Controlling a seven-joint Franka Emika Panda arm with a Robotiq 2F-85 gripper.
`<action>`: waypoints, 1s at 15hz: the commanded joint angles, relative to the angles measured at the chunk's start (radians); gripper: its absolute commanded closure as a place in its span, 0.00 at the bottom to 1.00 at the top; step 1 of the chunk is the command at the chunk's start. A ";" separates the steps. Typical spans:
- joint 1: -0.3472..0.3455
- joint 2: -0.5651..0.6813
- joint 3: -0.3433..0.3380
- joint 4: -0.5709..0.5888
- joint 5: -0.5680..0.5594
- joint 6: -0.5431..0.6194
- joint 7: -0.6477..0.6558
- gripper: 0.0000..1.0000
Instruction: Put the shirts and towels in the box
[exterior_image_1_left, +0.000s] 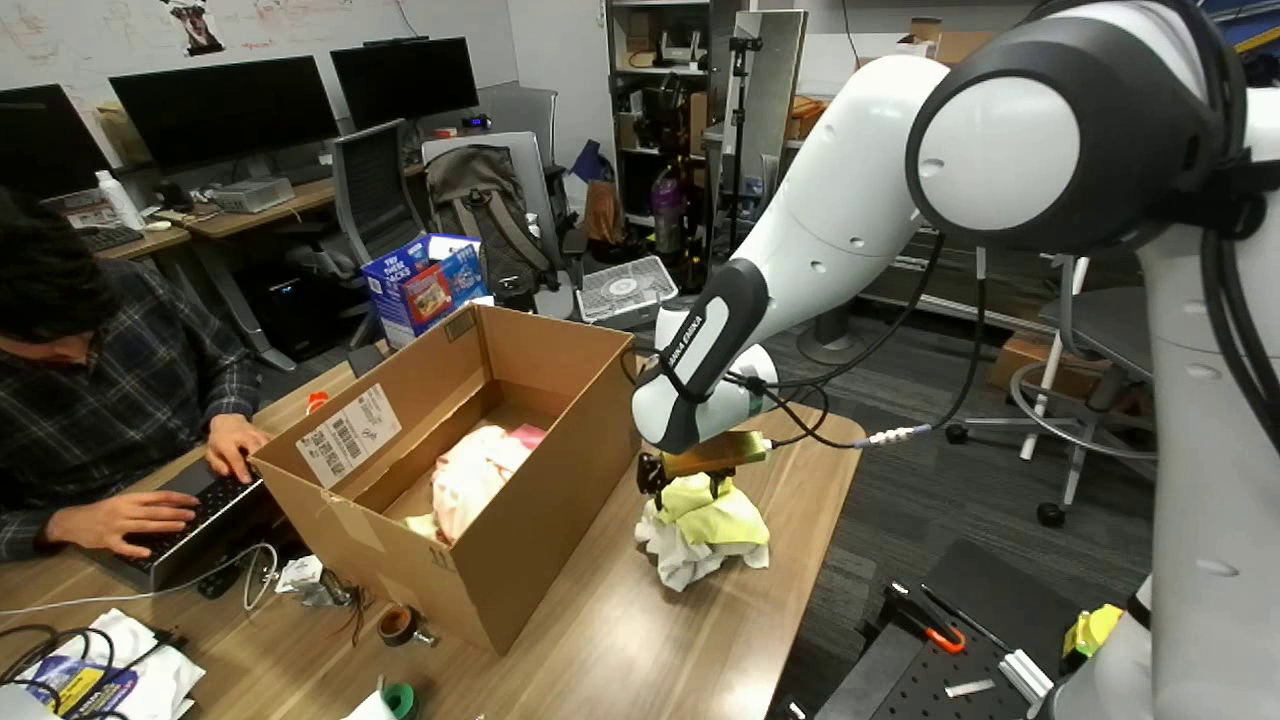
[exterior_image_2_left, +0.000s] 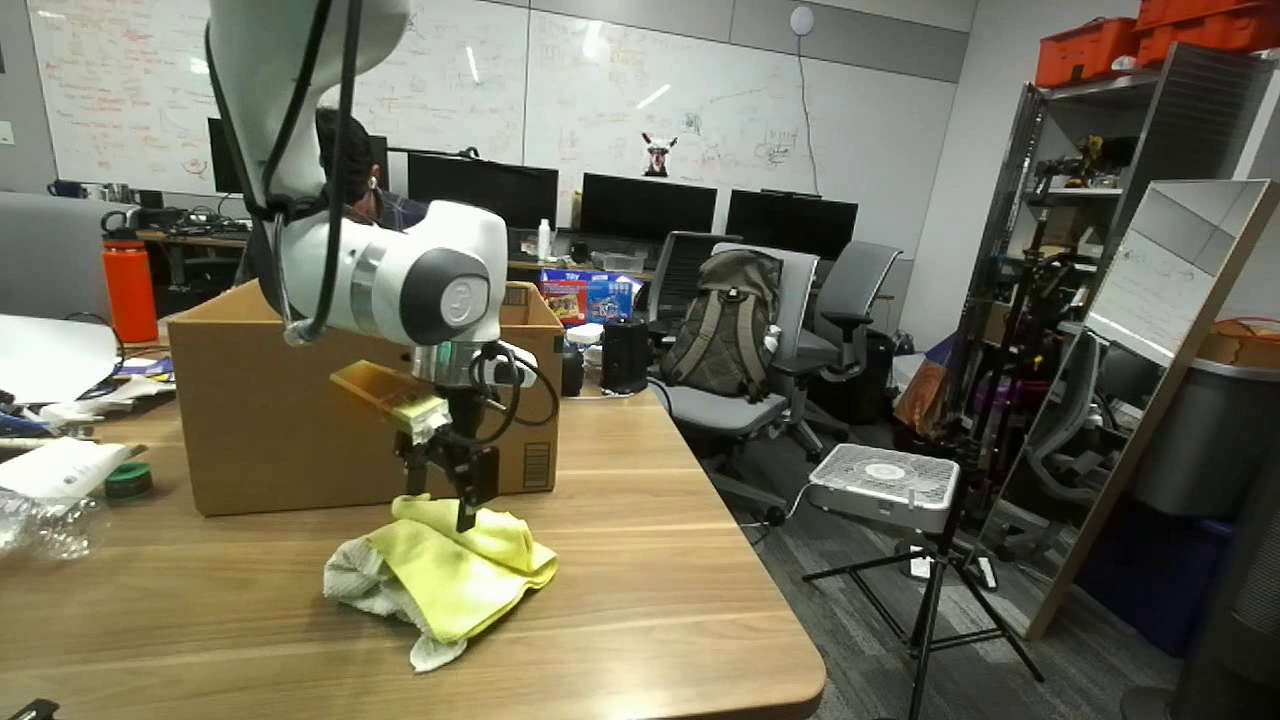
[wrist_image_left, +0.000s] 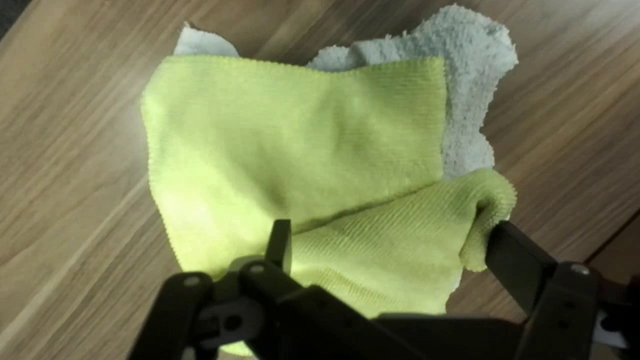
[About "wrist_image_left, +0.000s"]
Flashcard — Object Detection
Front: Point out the white towel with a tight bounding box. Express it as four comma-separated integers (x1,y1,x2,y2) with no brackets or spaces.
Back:
172,1,521,179

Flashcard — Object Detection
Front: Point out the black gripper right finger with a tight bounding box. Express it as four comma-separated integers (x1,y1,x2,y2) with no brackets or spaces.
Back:
484,219,640,360

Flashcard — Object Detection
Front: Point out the yellow towel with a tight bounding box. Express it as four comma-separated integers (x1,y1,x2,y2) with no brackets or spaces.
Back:
138,54,518,357

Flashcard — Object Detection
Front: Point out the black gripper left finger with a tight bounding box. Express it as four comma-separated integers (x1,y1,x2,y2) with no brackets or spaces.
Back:
123,217,377,360

